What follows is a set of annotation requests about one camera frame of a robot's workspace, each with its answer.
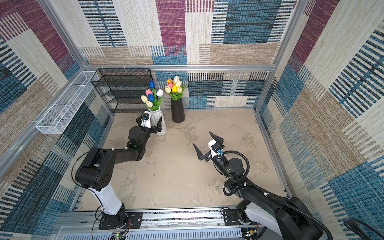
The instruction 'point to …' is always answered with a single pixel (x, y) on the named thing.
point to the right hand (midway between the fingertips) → (202, 138)
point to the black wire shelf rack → (122, 88)
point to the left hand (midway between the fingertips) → (153, 113)
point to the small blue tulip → (152, 85)
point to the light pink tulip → (179, 89)
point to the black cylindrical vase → (178, 114)
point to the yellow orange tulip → (169, 80)
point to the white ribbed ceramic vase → (155, 116)
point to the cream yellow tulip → (149, 104)
